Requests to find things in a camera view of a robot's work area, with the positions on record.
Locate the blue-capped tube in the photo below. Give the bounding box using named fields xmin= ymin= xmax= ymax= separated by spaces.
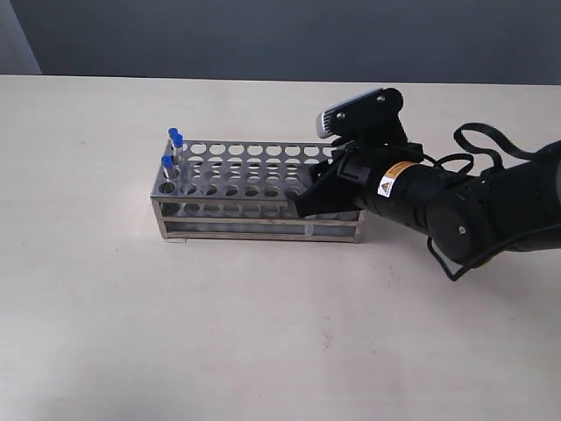
xmin=172 ymin=133 xmax=190 ymax=194
xmin=303 ymin=224 xmax=316 ymax=236
xmin=168 ymin=127 xmax=179 ymax=152
xmin=161 ymin=155 xmax=176 ymax=180

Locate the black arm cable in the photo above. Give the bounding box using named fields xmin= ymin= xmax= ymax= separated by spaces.
xmin=427 ymin=122 xmax=540 ymax=282

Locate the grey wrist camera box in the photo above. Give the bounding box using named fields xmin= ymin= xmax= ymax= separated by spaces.
xmin=316 ymin=88 xmax=403 ymax=139

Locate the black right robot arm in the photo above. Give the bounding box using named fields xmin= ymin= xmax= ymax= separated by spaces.
xmin=288 ymin=142 xmax=560 ymax=265

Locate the stainless steel test tube rack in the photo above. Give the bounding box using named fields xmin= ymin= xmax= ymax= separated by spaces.
xmin=150 ymin=139 xmax=366 ymax=243

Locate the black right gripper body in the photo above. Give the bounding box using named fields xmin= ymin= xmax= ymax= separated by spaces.
xmin=328 ymin=142 xmax=443 ymax=228

